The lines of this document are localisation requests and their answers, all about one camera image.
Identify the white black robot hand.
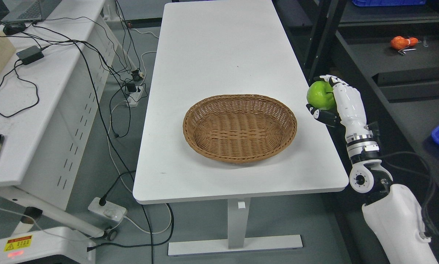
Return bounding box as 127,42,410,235
306,75,373,143

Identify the green apple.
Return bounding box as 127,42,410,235
306,81,336,110

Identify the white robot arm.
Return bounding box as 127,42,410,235
347,134,438,264

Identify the orange toy on shelf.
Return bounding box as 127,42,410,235
389,36,419,50

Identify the blue plastic bin top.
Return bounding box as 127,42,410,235
352,0,426,7

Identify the brown wicker basket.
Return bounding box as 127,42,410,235
183,95,297,164

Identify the white centre table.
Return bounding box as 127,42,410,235
133,0,349,256

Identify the white far power strip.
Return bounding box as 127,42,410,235
126,83,144,107

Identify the white floor power strip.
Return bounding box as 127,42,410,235
87,197,128,223

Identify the white left desk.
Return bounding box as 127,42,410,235
0,0,120,238

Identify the black power adapter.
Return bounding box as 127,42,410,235
16,45,44,65

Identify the grey laptop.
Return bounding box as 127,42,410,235
1,0,62,23

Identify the black computer mouse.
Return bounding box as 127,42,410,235
3,22,27,36

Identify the white machine with warning label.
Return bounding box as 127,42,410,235
0,227,96,264

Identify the white phone cable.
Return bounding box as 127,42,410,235
0,201,91,242

